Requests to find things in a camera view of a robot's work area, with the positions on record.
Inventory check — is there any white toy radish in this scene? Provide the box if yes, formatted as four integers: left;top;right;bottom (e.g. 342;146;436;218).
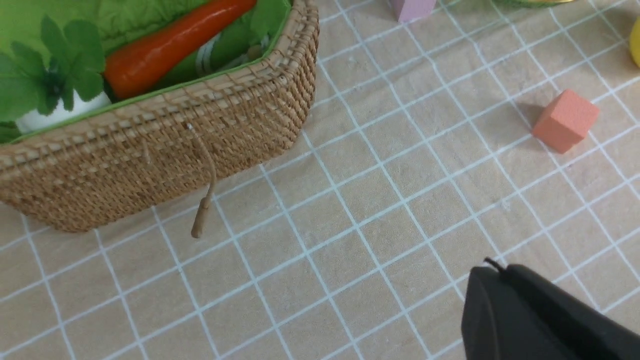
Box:
0;15;112;134

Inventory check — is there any pink foam cube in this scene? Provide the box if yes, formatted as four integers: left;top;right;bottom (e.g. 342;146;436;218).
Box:
390;0;437;23

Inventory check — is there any woven wicker basket green lining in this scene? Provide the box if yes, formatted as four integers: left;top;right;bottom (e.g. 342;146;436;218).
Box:
1;0;320;238

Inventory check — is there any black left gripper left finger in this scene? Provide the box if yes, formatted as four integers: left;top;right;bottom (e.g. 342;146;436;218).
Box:
461;257;585;360

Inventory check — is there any orange foam cube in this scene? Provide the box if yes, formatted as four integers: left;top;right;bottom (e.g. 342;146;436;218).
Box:
532;89;601;154

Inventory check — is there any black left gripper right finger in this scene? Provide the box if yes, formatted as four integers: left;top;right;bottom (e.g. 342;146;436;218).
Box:
502;264;640;360

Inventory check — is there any orange toy carrot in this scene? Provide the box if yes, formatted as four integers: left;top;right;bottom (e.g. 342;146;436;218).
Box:
103;0;257;100

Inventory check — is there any yellow toy lemon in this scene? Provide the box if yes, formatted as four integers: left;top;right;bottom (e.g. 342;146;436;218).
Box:
628;16;640;68

